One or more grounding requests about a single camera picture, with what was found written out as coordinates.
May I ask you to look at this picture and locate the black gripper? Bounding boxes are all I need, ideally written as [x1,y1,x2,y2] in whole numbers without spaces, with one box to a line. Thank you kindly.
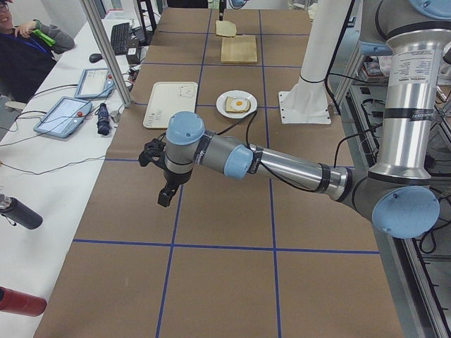
[218,0,226,20]
[158,169,192,206]

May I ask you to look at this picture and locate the bread slice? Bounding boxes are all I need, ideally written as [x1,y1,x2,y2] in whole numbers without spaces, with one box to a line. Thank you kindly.
[225,96,251,113]
[215,20,237,37]

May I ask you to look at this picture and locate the white round plate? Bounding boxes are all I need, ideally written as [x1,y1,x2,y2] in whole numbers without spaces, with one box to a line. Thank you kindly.
[216,90,257,119]

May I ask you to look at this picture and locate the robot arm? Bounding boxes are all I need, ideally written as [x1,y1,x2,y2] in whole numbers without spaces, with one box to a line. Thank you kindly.
[218,0,247,21]
[153,1,450,239]

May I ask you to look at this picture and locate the wooden cutting board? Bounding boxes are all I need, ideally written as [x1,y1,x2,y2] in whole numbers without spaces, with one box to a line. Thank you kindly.
[221,35,258,64]

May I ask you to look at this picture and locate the cream bear serving tray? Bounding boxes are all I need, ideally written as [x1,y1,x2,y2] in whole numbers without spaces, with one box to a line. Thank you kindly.
[142,82,198,129]

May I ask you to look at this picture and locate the fried egg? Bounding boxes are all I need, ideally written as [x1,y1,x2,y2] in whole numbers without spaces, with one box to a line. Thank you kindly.
[230,99,248,111]

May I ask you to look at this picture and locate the small black box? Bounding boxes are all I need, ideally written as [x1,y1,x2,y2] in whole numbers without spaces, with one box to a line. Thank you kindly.
[126,46,141,65]

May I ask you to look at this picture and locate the black keyboard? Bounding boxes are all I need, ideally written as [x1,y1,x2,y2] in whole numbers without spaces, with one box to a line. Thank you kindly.
[110,23,130,55]

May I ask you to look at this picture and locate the near blue teach pendant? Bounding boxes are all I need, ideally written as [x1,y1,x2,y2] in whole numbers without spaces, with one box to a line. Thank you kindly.
[33,96,92,139]

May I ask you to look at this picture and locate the blue teach pendant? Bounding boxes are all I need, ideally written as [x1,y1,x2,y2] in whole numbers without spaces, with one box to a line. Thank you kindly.
[33,96,92,139]
[74,68,114,100]

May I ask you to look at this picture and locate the far blue teach pendant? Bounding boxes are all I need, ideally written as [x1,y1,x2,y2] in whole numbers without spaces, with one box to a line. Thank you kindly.
[74,68,114,100]

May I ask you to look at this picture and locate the black computer mouse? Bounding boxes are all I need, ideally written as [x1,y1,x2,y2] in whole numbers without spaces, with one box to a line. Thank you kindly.
[89,54,103,63]

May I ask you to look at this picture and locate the black water bottle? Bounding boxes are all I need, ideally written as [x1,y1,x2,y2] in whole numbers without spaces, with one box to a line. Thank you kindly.
[1,194,43,230]

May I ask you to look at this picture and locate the green hand-held tool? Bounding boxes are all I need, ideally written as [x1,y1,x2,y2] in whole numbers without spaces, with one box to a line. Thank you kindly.
[32,30,56,46]

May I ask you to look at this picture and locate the seated person in black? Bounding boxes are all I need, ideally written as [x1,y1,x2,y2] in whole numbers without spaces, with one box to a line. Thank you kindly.
[1,1,75,104]

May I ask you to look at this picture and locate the red bottle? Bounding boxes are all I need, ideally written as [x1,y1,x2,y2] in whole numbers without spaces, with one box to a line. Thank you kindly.
[1,287,47,317]

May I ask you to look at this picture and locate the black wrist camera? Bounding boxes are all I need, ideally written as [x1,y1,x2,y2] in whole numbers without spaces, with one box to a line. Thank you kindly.
[138,138,166,169]

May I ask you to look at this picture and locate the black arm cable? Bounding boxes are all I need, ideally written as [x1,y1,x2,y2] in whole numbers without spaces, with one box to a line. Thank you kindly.
[214,111,383,193]

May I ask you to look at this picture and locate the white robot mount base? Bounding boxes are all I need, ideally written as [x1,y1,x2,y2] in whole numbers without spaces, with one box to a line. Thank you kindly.
[279,0,354,125]

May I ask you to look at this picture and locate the aluminium frame post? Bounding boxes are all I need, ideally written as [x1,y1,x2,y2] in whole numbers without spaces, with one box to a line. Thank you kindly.
[80,0,132,108]

